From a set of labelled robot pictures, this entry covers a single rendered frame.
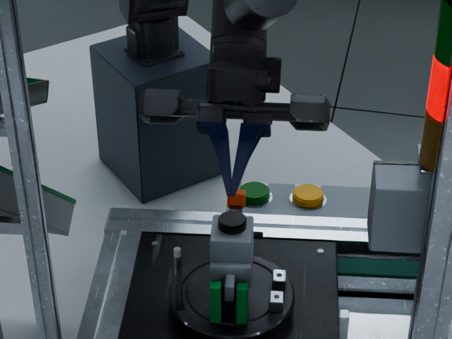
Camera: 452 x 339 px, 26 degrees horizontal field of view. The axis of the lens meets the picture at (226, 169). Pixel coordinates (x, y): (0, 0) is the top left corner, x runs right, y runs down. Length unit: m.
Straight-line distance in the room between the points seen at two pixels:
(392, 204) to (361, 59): 2.75
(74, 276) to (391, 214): 0.58
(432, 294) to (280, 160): 0.69
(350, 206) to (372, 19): 2.63
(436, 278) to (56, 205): 0.47
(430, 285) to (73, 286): 0.58
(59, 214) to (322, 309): 0.32
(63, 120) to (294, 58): 2.01
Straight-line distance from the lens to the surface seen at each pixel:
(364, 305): 1.20
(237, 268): 1.03
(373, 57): 3.60
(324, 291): 1.13
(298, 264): 1.16
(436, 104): 0.79
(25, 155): 0.96
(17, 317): 1.28
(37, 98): 1.03
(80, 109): 1.66
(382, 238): 0.87
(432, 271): 0.86
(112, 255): 1.20
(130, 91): 1.34
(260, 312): 1.07
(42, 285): 1.06
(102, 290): 1.15
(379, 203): 0.85
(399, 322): 1.18
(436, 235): 0.83
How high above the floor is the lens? 1.73
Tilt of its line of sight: 36 degrees down
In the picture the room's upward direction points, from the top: straight up
